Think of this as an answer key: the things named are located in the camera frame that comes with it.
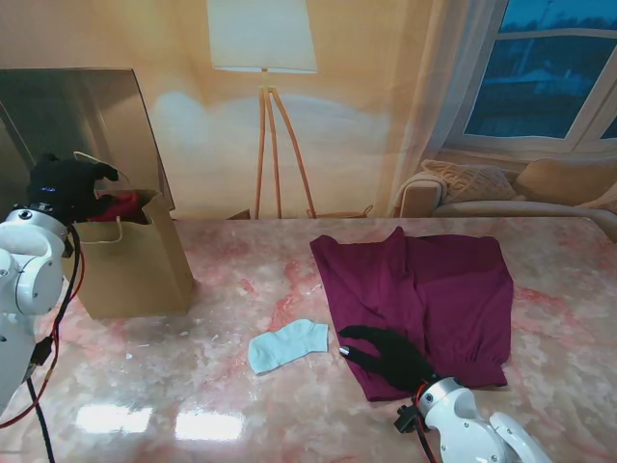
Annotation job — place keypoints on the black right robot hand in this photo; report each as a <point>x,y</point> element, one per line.
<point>400,362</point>

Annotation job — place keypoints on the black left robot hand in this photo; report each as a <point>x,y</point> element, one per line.
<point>62,188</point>

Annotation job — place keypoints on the red sock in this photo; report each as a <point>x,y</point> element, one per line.
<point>125,207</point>

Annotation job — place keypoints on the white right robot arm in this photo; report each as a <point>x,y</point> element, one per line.
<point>463,424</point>

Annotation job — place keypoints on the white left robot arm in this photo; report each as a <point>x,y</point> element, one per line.
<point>24,280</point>

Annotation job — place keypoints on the purple shorts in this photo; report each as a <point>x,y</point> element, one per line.
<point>434,289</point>

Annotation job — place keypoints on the kraft paper bag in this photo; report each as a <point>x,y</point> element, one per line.
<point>135,275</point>

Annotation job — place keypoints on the dark mirror panel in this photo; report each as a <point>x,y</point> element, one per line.
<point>48,111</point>

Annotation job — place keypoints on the light blue sock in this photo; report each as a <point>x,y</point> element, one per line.
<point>289,345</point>

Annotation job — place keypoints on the beige sofa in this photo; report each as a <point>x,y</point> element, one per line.
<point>482,208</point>

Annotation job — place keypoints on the knitted cream cushion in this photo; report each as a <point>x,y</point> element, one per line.
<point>472,181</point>

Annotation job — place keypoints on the plain tan cushion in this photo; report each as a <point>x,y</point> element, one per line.
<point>569,183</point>

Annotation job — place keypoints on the tripod floor lamp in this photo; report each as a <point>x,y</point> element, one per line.
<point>262,34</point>

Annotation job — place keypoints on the sheer cream curtain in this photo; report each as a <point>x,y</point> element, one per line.
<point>434,96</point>

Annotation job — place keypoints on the white framed window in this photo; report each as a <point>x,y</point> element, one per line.
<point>530,87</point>

